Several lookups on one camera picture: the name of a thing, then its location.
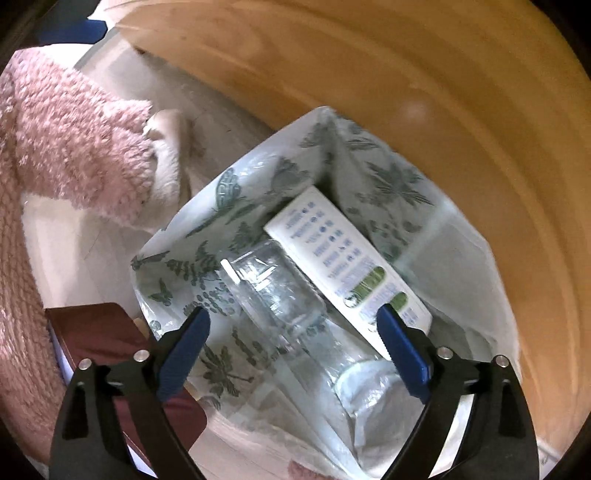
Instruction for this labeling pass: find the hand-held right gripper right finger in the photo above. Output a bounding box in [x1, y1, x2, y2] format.
[376, 302, 541, 480]

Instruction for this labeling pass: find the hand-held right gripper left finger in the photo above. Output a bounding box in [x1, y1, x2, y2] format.
[48, 306, 212, 480]

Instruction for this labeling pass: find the white milk carton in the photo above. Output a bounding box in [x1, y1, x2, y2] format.
[263, 185, 433, 360]

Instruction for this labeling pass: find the clear plastic bottle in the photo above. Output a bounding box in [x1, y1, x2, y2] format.
[218, 239, 403, 414]

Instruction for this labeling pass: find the leaf print white trash bag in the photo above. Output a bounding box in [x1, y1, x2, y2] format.
[130, 105, 525, 480]

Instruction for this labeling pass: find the cream fluffy slipper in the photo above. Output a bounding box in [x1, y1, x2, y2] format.
[141, 109, 195, 234]

